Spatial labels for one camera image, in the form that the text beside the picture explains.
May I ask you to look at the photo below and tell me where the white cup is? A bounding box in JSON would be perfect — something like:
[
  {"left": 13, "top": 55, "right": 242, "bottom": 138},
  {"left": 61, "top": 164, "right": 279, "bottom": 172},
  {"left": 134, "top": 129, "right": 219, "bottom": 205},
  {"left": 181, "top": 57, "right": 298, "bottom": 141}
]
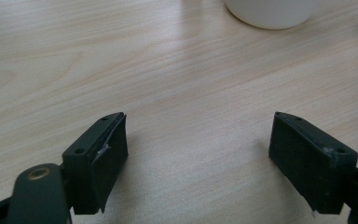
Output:
[{"left": 223, "top": 0, "right": 322, "bottom": 31}]

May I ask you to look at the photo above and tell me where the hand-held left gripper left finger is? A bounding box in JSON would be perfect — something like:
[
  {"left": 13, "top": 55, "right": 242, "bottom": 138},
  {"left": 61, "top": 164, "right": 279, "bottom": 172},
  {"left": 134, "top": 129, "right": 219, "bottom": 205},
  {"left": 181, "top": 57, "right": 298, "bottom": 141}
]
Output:
[{"left": 61, "top": 111, "right": 130, "bottom": 216}]

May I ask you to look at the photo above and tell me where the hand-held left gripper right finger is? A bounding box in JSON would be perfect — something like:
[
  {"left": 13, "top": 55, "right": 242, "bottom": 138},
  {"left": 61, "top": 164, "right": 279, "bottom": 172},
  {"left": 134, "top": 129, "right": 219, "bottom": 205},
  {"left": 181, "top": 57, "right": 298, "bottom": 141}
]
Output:
[{"left": 268, "top": 111, "right": 358, "bottom": 216}]

